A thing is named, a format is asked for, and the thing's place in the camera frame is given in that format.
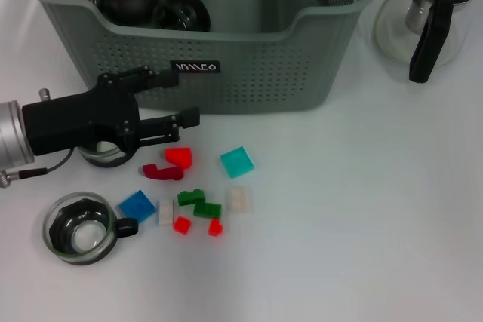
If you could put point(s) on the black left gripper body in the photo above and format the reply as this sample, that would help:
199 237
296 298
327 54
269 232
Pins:
75 118

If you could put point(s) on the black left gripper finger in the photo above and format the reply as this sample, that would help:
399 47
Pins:
190 117
168 78

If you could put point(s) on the glass teacup black holder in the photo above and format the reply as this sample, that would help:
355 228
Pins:
181 13
81 241
103 163

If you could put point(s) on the grey perforated storage bin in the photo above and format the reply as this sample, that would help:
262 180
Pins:
241 84

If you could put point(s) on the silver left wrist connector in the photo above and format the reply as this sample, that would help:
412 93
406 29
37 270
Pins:
45 95

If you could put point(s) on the large orange-red building brick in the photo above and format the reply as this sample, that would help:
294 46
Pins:
181 157

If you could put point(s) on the dark red curved brick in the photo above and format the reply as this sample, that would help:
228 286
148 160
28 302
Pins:
162 173

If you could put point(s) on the teal square plate brick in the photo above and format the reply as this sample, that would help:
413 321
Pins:
235 163

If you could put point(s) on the green building brick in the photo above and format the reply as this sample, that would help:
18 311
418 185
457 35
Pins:
207 210
189 197

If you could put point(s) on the translucent white building brick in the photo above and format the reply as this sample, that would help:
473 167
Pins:
237 200

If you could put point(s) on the blue square plate brick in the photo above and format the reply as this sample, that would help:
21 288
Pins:
137 206

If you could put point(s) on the small red building brick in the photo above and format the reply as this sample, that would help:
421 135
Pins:
182 224
215 227

